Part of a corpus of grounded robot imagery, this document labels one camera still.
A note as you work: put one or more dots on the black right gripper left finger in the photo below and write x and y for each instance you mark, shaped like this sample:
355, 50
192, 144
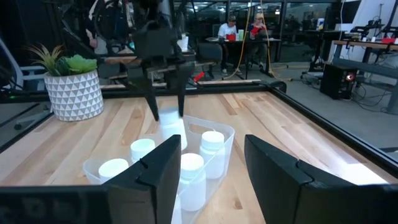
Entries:
124, 199

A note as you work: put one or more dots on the person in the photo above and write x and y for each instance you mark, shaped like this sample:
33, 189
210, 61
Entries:
227, 31
101, 46
259, 46

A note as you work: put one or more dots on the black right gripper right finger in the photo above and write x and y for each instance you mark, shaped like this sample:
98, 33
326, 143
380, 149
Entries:
295, 199

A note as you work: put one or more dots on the green white cup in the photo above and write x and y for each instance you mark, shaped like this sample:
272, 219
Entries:
241, 35

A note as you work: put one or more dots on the black background table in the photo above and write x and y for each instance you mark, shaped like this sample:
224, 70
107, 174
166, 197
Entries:
248, 40

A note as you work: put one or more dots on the clear plastic basket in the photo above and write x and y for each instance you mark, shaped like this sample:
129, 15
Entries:
194, 126

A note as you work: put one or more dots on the black computer tower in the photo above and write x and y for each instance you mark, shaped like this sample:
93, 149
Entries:
337, 81

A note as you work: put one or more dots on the potted plant white patterned pot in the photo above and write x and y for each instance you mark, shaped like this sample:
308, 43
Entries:
74, 96

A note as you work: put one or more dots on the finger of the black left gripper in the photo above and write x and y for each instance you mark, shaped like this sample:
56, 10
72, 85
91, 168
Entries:
150, 99
182, 102

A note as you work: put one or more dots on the black metal rig frame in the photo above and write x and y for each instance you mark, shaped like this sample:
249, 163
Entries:
233, 87

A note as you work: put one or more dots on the red box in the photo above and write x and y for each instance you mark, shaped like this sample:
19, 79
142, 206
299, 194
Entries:
388, 40

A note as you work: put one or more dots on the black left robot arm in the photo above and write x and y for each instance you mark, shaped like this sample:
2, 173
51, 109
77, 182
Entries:
149, 12

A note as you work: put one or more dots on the red container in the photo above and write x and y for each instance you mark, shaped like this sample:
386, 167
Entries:
230, 37

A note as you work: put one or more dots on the small red floor item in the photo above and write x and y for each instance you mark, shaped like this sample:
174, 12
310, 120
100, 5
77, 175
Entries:
199, 76

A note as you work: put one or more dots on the grey workbench wooden top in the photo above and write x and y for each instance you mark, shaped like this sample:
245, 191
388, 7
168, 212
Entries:
367, 45

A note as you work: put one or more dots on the grey office chair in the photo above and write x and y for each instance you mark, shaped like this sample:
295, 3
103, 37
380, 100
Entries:
28, 71

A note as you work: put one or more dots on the white pill bottle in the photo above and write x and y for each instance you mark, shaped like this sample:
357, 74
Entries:
112, 169
213, 155
172, 129
192, 183
141, 148

